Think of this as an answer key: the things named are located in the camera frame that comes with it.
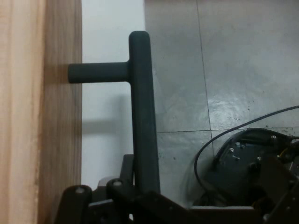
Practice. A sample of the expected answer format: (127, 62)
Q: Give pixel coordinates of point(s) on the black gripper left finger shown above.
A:
(116, 200)

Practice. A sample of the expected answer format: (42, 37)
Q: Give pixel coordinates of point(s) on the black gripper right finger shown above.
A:
(163, 210)

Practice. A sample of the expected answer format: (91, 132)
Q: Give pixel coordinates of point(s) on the black round floor device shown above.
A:
(233, 177)

